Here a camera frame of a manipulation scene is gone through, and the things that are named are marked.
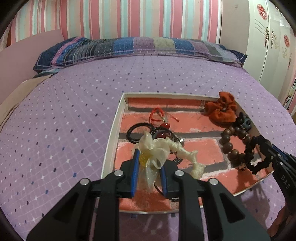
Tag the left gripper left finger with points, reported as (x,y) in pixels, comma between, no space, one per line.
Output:
(90,210)

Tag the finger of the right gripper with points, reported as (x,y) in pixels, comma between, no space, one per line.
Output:
(271,153)
(282,154)

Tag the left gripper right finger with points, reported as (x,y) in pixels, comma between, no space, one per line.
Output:
(208,206)

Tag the black plastic hair claw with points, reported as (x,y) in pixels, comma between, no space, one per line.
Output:
(243,121)

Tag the cream ribbon scrunchie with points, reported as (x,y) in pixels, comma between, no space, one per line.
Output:
(153,155)

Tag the person's right hand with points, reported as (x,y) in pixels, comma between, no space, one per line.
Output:
(284,216)

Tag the white tray brick-pattern liner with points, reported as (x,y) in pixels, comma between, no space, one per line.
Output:
(189,126)

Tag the rust orange scrunchie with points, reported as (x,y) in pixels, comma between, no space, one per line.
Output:
(222,111)

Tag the purple diamond-pattern bedspread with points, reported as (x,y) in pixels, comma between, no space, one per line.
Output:
(58,134)

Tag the white wardrobe with decals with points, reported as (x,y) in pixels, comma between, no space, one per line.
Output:
(269,46)

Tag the patchwork striped pillow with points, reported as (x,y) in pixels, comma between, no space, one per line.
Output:
(79,49)

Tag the pink headboard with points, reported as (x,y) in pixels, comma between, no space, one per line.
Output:
(18,60)

